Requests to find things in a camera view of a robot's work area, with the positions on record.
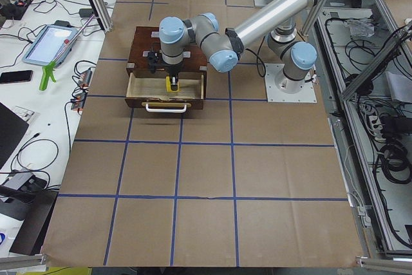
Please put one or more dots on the black smartphone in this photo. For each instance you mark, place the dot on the black smartphone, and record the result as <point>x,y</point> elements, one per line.
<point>11,77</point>

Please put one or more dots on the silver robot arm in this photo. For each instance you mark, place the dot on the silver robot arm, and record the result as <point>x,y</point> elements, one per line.
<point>275,21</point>

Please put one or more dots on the blue teach pendant tablet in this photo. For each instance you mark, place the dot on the blue teach pendant tablet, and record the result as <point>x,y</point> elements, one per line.
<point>47,45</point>

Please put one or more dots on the dark wooden drawer box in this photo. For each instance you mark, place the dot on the dark wooden drawer box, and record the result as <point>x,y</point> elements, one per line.
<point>143,41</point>

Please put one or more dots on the yellow cube block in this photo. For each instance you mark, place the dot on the yellow cube block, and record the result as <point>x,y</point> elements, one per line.
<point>168,86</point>

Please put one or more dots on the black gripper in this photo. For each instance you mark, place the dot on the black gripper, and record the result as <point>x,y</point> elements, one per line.
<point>172,69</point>

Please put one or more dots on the green grabber stick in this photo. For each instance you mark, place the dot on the green grabber stick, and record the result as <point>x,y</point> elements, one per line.
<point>47,70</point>

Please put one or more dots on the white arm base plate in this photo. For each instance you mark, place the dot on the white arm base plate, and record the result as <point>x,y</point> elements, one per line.
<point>291,94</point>

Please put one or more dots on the white drawer handle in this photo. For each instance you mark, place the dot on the white drawer handle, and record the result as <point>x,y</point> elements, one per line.
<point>150,109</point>

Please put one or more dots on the light wooden pull-out drawer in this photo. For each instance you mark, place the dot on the light wooden pull-out drawer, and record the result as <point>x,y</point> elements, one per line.
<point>144,86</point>

